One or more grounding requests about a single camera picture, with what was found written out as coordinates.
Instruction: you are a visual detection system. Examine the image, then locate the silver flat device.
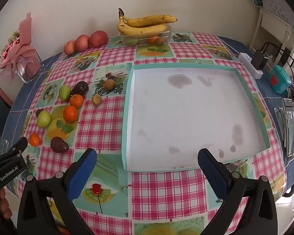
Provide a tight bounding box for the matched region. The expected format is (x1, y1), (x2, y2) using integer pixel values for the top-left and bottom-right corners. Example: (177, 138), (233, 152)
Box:
(274, 106), (287, 142)

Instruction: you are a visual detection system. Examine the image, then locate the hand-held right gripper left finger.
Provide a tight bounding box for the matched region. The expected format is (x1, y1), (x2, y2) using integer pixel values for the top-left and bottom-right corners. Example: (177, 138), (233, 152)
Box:
(17, 148), (98, 235)

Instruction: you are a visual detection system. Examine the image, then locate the white chair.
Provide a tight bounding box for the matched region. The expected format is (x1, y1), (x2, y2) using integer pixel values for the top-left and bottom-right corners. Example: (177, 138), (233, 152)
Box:
(249, 7), (294, 54)

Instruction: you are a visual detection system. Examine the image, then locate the white sign board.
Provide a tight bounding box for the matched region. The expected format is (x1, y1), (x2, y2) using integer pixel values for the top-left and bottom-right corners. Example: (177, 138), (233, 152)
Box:
(265, 0), (294, 23)

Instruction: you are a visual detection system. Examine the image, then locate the pink checked printed tablecloth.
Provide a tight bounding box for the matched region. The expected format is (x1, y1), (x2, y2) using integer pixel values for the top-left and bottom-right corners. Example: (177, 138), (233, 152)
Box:
(17, 31), (287, 235)

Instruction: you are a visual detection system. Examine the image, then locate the small mandarin orange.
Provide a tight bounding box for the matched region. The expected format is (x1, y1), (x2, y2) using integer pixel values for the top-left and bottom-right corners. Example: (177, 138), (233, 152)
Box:
(29, 134), (41, 147)

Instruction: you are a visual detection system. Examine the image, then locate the person's left hand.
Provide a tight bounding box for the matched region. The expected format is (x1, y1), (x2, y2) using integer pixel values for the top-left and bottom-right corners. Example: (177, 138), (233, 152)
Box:
(0, 190), (13, 219)

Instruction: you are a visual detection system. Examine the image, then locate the teal box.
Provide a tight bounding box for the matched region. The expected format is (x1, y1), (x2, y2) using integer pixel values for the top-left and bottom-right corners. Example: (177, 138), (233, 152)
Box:
(267, 65), (292, 94)

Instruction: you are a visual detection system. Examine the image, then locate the white tray with teal rim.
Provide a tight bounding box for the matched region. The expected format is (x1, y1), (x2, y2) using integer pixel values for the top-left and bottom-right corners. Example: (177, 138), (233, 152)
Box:
(122, 64), (271, 172)

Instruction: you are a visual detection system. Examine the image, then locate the round brown kiwi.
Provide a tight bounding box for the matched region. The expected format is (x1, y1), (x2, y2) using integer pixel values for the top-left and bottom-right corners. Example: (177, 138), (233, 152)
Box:
(103, 79), (116, 90)

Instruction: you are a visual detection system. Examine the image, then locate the white power strip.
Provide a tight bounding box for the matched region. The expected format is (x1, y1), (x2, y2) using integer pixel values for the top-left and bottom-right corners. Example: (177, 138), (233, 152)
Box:
(238, 52), (264, 79)

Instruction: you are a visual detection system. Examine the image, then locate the black charger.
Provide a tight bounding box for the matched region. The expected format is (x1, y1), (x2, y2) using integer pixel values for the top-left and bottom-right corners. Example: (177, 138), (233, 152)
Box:
(250, 50), (270, 71)

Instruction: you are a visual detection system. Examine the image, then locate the clear acrylic vase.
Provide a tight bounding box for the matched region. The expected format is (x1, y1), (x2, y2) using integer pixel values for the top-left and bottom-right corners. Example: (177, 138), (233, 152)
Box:
(15, 51), (44, 84)

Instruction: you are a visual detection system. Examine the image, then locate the small red apple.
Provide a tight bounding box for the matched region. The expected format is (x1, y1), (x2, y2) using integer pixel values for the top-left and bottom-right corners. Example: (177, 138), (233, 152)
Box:
(63, 41), (77, 55)

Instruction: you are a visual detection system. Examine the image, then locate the wrinkled dark passion fruit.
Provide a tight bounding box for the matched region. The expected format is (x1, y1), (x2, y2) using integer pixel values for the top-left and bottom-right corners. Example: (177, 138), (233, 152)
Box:
(71, 81), (89, 96)

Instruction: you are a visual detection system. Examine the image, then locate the spotted yellow banana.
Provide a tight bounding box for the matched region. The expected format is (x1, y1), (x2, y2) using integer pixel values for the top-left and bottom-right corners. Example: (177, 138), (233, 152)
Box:
(117, 21), (167, 35)
(118, 8), (178, 28)

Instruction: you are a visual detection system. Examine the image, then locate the medium red apple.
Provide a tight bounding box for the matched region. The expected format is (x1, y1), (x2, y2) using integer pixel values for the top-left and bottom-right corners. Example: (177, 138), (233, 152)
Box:
(75, 34), (91, 52)

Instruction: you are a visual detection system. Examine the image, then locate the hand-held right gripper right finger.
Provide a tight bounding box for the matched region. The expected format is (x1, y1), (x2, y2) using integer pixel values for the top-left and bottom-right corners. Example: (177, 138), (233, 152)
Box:
(197, 148), (278, 235)

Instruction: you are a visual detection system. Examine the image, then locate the smartphone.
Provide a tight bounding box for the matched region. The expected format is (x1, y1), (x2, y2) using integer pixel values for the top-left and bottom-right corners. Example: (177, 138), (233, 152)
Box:
(283, 98), (294, 157)

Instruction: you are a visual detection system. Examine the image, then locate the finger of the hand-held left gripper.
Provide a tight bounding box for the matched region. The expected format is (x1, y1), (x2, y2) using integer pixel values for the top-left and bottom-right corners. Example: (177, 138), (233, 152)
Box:
(0, 136), (28, 163)

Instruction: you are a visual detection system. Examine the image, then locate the large red apple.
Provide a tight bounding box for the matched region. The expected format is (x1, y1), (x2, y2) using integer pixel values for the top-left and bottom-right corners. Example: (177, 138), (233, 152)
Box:
(89, 30), (108, 48)

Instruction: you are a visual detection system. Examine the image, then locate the pink wrapped bouquet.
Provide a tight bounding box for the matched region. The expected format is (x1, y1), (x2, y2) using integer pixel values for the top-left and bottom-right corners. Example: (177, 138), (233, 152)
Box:
(0, 12), (37, 80)

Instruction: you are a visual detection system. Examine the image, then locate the clear plastic container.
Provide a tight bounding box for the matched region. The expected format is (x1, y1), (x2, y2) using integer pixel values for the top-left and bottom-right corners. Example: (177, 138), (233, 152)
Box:
(118, 24), (172, 46)

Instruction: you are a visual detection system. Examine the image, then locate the green guava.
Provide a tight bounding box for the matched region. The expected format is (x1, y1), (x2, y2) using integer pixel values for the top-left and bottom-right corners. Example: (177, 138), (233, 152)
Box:
(37, 110), (52, 128)
(59, 85), (71, 101)

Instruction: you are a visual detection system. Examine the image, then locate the black cable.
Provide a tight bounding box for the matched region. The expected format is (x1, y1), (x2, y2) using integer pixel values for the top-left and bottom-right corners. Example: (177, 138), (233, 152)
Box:
(261, 42), (294, 84)

